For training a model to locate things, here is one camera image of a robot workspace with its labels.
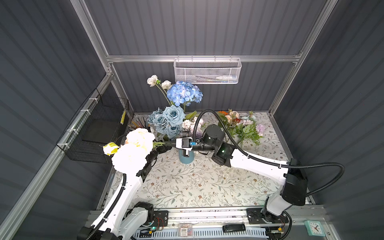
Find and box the purple white flower bunch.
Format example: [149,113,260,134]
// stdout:
[182,117,204,139]

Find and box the teal ceramic vase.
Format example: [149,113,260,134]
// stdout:
[179,150,195,165]

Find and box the dusty blue rose bunch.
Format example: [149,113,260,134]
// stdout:
[148,105,186,140]

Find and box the white rose stem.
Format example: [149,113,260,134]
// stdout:
[147,75,173,106]

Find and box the cream peony flower stem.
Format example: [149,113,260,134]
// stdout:
[103,128,173,176]

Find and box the blue hydrangea flower stem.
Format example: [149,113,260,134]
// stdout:
[167,81,204,110]

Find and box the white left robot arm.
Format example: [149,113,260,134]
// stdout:
[77,150,160,240]

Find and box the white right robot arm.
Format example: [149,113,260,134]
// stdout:
[182,125,308,223]

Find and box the green sprig flower bunch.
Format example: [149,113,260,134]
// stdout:
[218,109,265,147]

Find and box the floral patterned table mat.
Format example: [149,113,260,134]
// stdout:
[103,112,310,210]

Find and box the coloured pencils bundle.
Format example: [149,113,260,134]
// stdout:
[132,117,148,129]

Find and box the black remote device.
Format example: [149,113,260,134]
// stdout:
[223,224,246,233]

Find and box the clear small parts box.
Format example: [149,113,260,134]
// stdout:
[178,223,194,237]

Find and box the teal small clock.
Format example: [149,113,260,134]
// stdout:
[304,220,326,237]

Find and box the white wire mesh basket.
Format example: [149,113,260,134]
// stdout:
[173,57,242,85]

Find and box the black wire wall basket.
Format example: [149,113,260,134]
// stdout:
[57,91,130,164]

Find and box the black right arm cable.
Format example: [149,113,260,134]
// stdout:
[192,109,346,197]

